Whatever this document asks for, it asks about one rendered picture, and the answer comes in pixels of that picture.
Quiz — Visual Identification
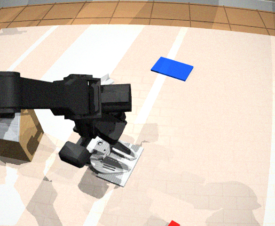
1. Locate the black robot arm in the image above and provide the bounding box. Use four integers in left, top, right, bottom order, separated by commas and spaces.
0, 71, 132, 145

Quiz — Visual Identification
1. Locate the blue flat rectangular plate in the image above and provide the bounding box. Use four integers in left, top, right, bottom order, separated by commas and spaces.
151, 57, 194, 81

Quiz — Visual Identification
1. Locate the red rectangular block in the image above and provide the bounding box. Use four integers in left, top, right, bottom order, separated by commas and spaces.
168, 220, 180, 226

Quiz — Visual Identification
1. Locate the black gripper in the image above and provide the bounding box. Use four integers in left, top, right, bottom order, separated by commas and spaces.
58, 118, 98, 168

